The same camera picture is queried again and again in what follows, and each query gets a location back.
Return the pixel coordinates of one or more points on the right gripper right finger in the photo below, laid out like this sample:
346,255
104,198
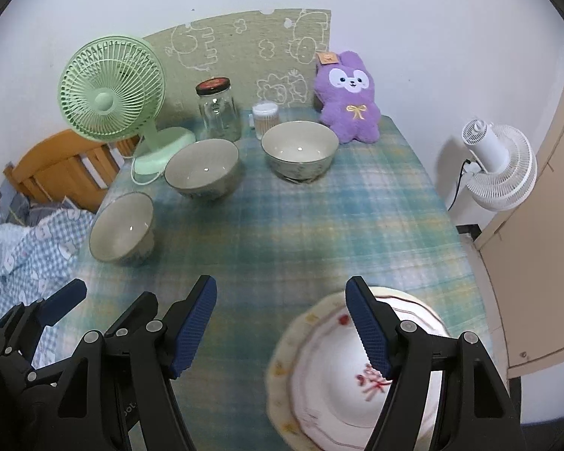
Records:
474,410

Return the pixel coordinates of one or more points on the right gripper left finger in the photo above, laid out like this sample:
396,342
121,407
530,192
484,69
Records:
153,352

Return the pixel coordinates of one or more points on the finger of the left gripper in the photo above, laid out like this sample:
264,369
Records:
22,326

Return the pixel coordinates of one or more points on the grey ceramic bowl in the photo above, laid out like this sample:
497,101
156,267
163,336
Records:
205,170
300,150
122,234

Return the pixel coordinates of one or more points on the blue checkered blanket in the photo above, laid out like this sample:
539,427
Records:
36,261

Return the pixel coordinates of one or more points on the cream plate yellow flowers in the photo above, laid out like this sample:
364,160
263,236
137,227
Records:
277,383

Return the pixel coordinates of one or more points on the white plate red pattern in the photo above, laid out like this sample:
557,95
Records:
336,394

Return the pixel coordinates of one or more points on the plaid green tablecloth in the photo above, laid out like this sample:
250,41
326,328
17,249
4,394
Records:
275,248

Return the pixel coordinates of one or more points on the beige wooden door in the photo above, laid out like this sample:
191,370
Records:
523,253

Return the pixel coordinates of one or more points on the glass jar red lid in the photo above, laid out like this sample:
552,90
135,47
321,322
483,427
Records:
218,110

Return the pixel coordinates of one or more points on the white clip fan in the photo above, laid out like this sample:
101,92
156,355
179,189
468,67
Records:
502,170

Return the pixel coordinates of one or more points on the cotton swab container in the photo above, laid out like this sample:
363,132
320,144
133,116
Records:
264,116

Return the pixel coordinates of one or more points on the green desk fan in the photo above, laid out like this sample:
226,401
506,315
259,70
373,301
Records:
114,88

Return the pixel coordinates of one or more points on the purple plush bunny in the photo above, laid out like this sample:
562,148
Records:
346,91

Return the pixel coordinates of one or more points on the green patterned wall mat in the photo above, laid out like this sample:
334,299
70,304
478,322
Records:
267,57

